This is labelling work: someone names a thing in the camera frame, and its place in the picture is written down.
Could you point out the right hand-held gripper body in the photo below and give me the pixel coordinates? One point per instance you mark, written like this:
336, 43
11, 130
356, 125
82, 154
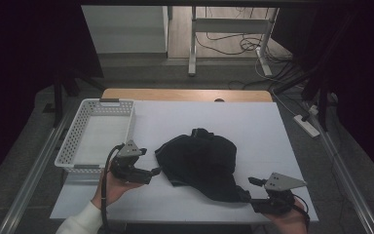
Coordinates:
280, 182

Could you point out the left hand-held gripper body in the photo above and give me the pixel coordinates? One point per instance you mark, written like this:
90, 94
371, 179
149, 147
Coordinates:
128, 151

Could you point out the white perforated plastic basket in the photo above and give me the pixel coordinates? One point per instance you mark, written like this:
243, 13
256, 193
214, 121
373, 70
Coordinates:
100, 139

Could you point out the dark navy sweater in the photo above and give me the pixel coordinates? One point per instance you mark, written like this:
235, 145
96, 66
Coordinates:
201, 162

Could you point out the person's right hand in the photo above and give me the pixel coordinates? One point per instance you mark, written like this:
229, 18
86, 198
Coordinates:
290, 222

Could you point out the person's left hand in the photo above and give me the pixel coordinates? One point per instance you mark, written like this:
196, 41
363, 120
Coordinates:
113, 190

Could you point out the white power strip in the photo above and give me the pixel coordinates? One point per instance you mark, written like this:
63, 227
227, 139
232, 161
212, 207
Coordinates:
306, 126

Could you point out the white plug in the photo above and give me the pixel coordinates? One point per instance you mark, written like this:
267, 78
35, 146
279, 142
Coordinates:
313, 110

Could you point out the black stand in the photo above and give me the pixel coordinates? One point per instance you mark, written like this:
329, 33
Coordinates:
323, 110
57, 104

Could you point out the white cabinet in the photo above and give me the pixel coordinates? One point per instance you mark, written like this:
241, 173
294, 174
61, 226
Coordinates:
126, 29

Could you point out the dark curtain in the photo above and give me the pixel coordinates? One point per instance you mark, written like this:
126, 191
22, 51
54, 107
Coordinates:
370, 81
13, 65

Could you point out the aluminium rail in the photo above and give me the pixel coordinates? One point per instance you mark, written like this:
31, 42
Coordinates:
347, 182
29, 182

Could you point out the white metal desk frame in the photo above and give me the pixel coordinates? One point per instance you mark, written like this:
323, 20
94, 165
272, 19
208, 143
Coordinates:
230, 25

